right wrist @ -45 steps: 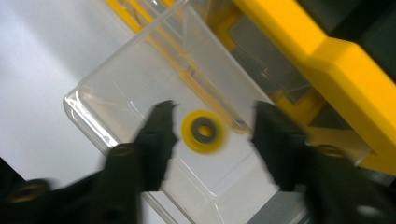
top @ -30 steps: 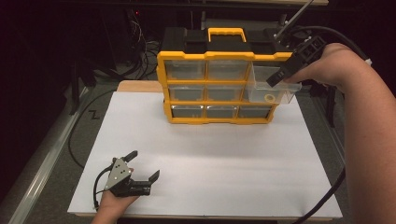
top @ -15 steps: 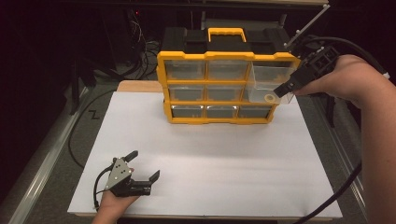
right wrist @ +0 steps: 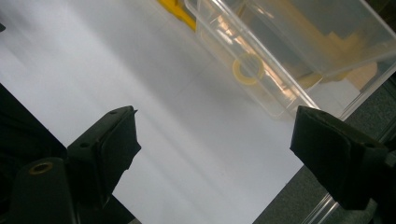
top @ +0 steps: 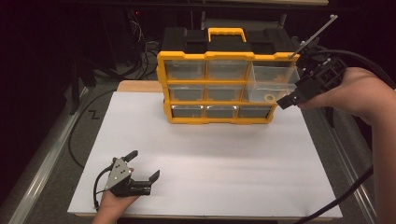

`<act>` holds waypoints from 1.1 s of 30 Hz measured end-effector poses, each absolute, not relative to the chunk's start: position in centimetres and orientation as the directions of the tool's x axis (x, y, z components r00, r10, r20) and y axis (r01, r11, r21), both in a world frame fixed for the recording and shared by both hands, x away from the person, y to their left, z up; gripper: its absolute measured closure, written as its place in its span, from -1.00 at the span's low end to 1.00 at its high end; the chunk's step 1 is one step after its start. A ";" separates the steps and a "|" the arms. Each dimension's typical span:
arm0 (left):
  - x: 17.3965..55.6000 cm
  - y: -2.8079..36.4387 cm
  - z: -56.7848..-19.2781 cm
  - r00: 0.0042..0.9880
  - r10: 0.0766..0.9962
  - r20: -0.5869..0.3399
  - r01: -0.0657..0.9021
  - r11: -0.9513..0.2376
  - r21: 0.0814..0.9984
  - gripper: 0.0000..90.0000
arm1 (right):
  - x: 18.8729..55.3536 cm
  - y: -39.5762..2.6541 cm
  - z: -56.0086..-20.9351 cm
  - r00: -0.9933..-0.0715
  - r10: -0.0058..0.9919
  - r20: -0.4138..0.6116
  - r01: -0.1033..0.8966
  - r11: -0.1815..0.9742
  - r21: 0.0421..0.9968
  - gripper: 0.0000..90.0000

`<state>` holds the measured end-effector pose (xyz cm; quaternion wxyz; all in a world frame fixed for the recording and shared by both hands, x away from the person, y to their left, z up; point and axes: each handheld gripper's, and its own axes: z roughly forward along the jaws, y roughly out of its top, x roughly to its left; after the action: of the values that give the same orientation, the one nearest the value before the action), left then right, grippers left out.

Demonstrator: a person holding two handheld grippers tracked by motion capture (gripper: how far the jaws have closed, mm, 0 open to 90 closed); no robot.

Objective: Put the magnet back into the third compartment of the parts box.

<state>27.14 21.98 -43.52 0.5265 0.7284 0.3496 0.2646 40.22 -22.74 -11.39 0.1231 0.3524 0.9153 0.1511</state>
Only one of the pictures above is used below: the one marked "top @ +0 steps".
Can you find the clear plastic drawer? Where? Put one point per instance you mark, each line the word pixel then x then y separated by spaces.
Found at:
pixel 274 82

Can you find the wooden board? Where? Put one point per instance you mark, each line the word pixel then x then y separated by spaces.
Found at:
pixel 140 86

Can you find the black stand leg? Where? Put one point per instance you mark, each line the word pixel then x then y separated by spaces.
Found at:
pixel 74 90
pixel 330 116

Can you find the grid of small clear drawers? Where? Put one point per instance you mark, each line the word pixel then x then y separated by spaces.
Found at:
pixel 186 70

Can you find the aluminium frame rail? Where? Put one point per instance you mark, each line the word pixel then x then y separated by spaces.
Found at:
pixel 46 161
pixel 345 161

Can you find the person's left hand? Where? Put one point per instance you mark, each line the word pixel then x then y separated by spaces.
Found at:
pixel 116 202

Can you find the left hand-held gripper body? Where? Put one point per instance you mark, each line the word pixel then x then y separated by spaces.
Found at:
pixel 127 186

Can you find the yellow black organizer cabinet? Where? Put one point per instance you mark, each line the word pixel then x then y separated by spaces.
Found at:
pixel 227 43

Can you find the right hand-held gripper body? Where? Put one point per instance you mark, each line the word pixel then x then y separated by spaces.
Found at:
pixel 323 74

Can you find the person's right hand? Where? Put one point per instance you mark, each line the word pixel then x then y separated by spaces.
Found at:
pixel 358 93

